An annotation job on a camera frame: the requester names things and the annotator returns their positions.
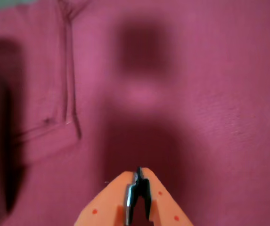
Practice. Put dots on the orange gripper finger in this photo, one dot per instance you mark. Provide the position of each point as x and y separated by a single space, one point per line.
163 202
106 202

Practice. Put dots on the dark red cloth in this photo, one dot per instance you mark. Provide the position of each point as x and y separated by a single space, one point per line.
207 94

